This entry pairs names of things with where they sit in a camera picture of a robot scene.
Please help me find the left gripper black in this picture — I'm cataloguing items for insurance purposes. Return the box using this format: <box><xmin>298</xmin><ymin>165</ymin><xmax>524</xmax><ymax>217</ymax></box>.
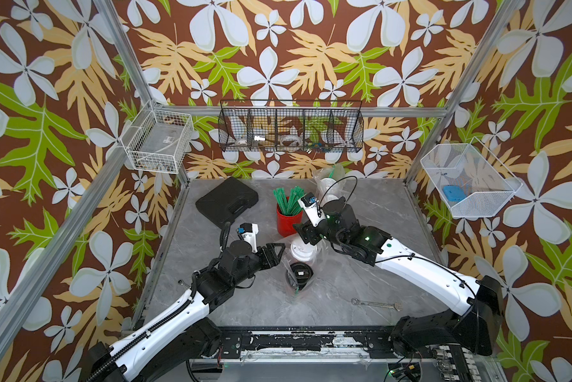
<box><xmin>231</xmin><ymin>241</ymin><xmax>284</xmax><ymax>288</ymax></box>

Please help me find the red cup white lid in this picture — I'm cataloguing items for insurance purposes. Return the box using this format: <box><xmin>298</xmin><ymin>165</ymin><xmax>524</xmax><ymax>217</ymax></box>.
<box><xmin>290</xmin><ymin>237</ymin><xmax>319</xmax><ymax>263</ymax></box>
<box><xmin>319</xmin><ymin>178</ymin><xmax>341</xmax><ymax>196</ymax></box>

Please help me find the clear plastic carrier bag front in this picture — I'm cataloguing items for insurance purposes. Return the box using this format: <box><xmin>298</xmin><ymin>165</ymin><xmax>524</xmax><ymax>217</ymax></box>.
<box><xmin>313</xmin><ymin>164</ymin><xmax>357</xmax><ymax>206</ymax></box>

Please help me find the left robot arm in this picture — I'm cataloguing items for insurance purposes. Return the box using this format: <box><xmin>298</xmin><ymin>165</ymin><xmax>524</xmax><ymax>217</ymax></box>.
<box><xmin>80</xmin><ymin>240</ymin><xmax>286</xmax><ymax>381</ymax></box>

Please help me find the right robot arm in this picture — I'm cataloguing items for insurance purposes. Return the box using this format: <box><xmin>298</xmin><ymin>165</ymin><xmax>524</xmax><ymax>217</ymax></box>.
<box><xmin>295</xmin><ymin>194</ymin><xmax>505</xmax><ymax>356</ymax></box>

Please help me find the red plastic straw cup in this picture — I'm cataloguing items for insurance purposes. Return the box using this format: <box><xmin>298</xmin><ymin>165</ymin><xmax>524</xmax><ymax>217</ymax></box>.
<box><xmin>276</xmin><ymin>206</ymin><xmax>303</xmax><ymax>237</ymax></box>

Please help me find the green wrapped straws bundle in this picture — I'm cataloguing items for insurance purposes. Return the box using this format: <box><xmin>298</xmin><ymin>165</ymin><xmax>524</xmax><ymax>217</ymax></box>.
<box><xmin>273</xmin><ymin>186</ymin><xmax>305</xmax><ymax>216</ymax></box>

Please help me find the black plastic tool case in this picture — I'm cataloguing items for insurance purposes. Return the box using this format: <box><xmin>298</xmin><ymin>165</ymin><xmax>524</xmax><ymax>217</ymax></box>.
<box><xmin>195</xmin><ymin>178</ymin><xmax>259</xmax><ymax>229</ymax></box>

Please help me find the metal wrench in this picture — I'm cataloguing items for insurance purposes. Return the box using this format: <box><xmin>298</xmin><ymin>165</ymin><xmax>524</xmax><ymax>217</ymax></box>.
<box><xmin>351</xmin><ymin>298</ymin><xmax>402</xmax><ymax>311</ymax></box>

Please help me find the blue object in basket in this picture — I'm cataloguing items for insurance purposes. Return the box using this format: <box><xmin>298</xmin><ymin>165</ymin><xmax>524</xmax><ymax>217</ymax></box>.
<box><xmin>443</xmin><ymin>185</ymin><xmax>467</xmax><ymax>204</ymax></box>

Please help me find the white mesh basket right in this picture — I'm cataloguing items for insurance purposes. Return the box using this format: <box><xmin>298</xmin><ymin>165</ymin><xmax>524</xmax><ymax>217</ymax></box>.
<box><xmin>420</xmin><ymin>138</ymin><xmax>523</xmax><ymax>219</ymax></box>

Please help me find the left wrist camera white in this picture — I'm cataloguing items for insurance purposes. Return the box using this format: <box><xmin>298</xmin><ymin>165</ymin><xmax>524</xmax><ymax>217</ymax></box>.
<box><xmin>237</xmin><ymin>223</ymin><xmax>259</xmax><ymax>253</ymax></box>

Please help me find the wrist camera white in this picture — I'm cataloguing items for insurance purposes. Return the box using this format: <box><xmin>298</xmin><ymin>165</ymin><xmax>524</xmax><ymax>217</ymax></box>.
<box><xmin>298</xmin><ymin>193</ymin><xmax>326</xmax><ymax>227</ymax></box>
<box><xmin>237</xmin><ymin>223</ymin><xmax>259</xmax><ymax>253</ymax></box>

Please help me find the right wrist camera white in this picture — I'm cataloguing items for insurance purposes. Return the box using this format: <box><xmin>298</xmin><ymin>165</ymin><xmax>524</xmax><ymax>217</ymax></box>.
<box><xmin>298</xmin><ymin>193</ymin><xmax>326</xmax><ymax>227</ymax></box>

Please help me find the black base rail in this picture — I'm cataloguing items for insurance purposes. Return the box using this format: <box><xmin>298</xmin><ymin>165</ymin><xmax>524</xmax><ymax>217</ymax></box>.
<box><xmin>200</xmin><ymin>326</ymin><xmax>394</xmax><ymax>362</ymax></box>

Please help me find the black wire basket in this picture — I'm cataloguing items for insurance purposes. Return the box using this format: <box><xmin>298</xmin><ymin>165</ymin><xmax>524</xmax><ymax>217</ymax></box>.
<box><xmin>217</xmin><ymin>100</ymin><xmax>364</xmax><ymax>153</ymax></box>

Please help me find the white wire basket left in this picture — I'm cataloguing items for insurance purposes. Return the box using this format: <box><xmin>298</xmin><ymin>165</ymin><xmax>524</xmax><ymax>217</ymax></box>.
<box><xmin>121</xmin><ymin>102</ymin><xmax>194</xmax><ymax>174</ymax></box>

